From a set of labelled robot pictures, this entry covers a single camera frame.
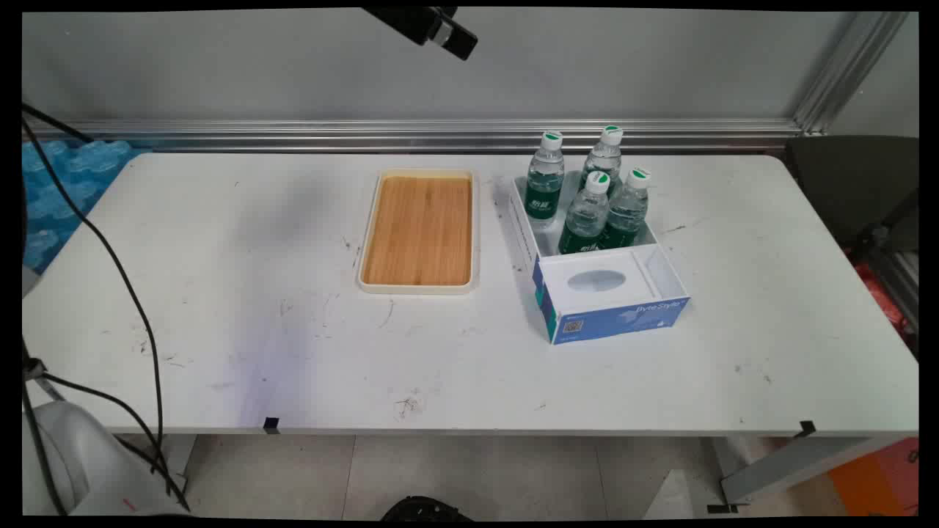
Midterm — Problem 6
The dark chair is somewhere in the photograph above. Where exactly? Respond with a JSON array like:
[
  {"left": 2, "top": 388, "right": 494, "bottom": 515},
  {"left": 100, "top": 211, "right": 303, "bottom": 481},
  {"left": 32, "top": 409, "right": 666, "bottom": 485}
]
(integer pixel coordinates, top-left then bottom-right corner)
[{"left": 785, "top": 135, "right": 919, "bottom": 252}]

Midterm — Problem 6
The blue and white cardboard box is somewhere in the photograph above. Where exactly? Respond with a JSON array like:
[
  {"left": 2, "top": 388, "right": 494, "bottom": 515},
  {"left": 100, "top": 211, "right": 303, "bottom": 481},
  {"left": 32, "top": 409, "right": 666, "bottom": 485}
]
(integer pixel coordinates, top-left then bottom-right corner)
[{"left": 509, "top": 175, "right": 691, "bottom": 345}]

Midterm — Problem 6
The horizontal aluminium frame rail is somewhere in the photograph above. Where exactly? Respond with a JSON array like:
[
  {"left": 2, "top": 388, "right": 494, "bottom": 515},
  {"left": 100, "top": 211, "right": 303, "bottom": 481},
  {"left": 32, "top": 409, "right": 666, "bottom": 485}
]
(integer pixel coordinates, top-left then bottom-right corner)
[{"left": 22, "top": 119, "right": 804, "bottom": 153}]

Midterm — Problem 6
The thick black cable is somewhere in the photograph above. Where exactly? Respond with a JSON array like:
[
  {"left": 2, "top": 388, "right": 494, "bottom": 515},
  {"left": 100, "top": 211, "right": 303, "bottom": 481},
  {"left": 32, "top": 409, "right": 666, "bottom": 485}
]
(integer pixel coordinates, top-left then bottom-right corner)
[{"left": 22, "top": 103, "right": 191, "bottom": 512}]

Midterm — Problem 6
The black round floor object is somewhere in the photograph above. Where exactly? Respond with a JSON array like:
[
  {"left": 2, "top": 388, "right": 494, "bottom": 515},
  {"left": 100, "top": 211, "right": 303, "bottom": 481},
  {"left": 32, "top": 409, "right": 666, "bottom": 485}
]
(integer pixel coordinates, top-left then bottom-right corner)
[{"left": 380, "top": 496, "right": 474, "bottom": 521}]

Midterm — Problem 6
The red bag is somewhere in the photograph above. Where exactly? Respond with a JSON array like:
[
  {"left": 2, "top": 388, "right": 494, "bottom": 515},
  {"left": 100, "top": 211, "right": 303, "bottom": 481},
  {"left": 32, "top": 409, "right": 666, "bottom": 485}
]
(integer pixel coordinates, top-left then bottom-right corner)
[{"left": 847, "top": 249, "right": 914, "bottom": 345}]

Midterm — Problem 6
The thin black cable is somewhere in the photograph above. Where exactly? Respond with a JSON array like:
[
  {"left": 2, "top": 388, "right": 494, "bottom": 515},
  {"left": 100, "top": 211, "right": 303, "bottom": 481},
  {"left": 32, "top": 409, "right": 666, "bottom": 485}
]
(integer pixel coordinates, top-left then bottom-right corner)
[{"left": 22, "top": 352, "right": 173, "bottom": 516}]

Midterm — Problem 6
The blue bubble wrap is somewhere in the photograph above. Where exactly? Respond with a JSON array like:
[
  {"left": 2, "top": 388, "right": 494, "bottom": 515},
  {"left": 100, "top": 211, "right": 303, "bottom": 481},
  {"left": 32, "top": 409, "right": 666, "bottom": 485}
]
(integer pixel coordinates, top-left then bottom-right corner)
[{"left": 22, "top": 139, "right": 151, "bottom": 274}]

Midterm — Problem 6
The bamboo tray with white rim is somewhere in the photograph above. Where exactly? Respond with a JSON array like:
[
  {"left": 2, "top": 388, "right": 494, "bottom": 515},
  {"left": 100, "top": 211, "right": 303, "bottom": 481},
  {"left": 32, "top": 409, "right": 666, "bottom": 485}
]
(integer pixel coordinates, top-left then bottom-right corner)
[{"left": 357, "top": 169, "right": 481, "bottom": 296}]

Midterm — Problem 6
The grey table leg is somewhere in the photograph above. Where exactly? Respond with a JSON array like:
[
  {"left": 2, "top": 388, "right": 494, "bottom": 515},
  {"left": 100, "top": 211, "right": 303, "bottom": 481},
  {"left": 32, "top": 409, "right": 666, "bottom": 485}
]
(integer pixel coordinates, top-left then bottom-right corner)
[{"left": 708, "top": 436, "right": 907, "bottom": 513}]

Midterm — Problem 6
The green label water bottle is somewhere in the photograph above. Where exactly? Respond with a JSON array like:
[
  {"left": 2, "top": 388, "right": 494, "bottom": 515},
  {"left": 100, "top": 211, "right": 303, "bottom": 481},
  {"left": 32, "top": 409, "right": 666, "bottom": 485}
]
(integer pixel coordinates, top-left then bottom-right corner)
[
  {"left": 558, "top": 171, "right": 612, "bottom": 256},
  {"left": 597, "top": 166, "right": 653, "bottom": 249},
  {"left": 582, "top": 125, "right": 625, "bottom": 194},
  {"left": 524, "top": 131, "right": 566, "bottom": 229}
]

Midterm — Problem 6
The slanted aluminium frame post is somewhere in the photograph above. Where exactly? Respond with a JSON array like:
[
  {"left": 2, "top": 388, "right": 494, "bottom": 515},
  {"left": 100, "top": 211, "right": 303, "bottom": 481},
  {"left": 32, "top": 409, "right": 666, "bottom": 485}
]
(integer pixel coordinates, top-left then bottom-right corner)
[{"left": 792, "top": 11, "right": 910, "bottom": 135}]

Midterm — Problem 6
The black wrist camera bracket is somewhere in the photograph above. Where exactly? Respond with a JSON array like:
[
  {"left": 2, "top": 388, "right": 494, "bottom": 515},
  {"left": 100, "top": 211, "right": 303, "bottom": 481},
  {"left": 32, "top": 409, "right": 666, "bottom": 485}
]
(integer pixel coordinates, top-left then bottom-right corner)
[{"left": 361, "top": 7, "right": 479, "bottom": 62}]

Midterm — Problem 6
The orange box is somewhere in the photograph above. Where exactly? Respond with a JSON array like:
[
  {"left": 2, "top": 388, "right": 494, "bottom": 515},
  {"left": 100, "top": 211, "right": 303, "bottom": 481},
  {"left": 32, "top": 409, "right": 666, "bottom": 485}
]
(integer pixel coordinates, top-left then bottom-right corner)
[{"left": 827, "top": 438, "right": 919, "bottom": 516}]

